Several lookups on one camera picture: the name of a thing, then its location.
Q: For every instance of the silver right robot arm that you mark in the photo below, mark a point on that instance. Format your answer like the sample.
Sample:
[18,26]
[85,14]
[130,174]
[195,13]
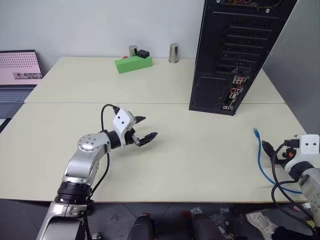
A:
[311,182]

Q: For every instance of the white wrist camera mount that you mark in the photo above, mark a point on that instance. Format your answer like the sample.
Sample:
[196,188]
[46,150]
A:
[308,152]
[122,121]

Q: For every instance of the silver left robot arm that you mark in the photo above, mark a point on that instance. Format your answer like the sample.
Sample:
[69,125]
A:
[82,162]

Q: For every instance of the laptop with pink screen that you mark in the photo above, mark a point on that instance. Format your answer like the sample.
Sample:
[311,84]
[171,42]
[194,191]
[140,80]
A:
[17,67]

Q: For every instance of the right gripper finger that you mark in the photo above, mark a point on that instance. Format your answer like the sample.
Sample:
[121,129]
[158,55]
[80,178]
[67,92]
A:
[268,145]
[272,156]

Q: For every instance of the tall steel cup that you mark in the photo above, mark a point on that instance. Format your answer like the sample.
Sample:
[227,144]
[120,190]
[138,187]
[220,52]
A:
[173,53]

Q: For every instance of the white sneaker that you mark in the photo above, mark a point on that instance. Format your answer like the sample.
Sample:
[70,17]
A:
[261,223]

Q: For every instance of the short steel cup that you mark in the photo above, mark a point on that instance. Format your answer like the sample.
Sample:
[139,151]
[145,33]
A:
[132,50]

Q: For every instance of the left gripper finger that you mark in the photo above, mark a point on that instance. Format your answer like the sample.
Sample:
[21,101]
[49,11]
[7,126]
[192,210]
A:
[140,118]
[147,138]

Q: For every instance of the black computer tower case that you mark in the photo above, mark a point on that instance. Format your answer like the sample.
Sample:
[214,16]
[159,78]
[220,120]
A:
[225,62]

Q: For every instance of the green rectangular box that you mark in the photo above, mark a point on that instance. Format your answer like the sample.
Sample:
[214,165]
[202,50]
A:
[132,65]

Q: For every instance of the dark rounded shape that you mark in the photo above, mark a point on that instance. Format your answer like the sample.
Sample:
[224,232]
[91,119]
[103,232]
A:
[141,228]

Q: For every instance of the small black box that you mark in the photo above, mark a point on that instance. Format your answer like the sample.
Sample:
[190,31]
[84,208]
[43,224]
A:
[143,53]

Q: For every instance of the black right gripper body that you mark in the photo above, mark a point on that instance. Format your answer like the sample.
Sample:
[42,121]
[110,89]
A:
[283,156]

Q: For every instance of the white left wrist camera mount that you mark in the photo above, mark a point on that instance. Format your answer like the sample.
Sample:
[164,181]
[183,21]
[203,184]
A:
[122,121]

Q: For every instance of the clear plastic bag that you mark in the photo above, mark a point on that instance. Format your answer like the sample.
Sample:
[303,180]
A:
[220,216]

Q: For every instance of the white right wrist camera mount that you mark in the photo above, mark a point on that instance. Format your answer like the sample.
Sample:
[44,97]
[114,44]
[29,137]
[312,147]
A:
[308,152]

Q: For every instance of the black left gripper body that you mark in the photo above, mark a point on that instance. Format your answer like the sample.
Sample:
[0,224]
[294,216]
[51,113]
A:
[131,137]

